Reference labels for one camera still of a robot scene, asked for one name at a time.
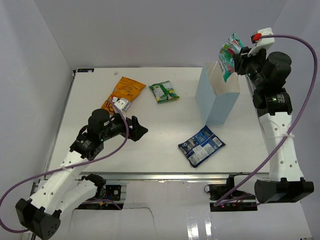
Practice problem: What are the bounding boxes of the black label sticker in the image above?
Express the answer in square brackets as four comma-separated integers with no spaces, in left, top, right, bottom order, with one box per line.
[77,68,95,73]

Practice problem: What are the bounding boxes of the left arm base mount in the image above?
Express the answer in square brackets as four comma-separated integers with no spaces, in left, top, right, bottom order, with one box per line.
[74,184,122,201]

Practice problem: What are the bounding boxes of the white front cardboard panel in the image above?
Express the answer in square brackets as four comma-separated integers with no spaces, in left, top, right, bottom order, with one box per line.
[53,181,312,240]

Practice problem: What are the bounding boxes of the blue cookie bag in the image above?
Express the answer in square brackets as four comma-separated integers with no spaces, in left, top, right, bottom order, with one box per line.
[178,125,226,168]

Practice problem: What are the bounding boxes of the light blue paper bag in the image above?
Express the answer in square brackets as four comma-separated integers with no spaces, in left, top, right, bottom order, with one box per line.
[195,61,241,126]

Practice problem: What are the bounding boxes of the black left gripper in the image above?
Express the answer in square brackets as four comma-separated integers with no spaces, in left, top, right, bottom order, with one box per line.
[100,111,148,142]

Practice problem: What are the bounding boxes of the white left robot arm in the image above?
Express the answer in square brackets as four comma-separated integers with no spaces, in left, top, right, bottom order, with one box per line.
[15,109,148,240]

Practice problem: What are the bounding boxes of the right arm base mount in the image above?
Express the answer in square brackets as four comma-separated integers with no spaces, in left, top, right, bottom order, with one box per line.
[203,184,231,201]

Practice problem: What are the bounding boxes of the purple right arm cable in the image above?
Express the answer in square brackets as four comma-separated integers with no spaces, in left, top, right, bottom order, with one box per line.
[213,33,318,208]

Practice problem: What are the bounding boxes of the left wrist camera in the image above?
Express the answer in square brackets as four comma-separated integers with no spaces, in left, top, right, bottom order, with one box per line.
[110,97,131,113]

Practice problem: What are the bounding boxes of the orange potato chips bag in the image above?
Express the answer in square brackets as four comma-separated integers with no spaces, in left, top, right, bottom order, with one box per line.
[101,76,146,114]

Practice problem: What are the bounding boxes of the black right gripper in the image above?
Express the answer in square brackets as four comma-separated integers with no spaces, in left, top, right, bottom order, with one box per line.
[233,45,268,90]

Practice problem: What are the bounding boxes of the teal Fox's mint bag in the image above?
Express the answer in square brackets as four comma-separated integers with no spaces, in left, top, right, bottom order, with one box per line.
[218,32,244,83]

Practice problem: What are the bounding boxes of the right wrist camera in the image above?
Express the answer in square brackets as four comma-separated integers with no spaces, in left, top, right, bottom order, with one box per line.
[248,27,275,56]

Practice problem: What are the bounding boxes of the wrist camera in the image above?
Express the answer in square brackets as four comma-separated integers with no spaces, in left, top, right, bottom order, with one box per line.
[110,97,131,113]
[248,27,275,56]

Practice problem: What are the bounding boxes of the green snack bag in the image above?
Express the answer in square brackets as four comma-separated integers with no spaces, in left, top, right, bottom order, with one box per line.
[149,80,180,104]

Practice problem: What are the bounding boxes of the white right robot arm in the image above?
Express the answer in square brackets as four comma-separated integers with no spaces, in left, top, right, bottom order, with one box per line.
[233,47,315,204]

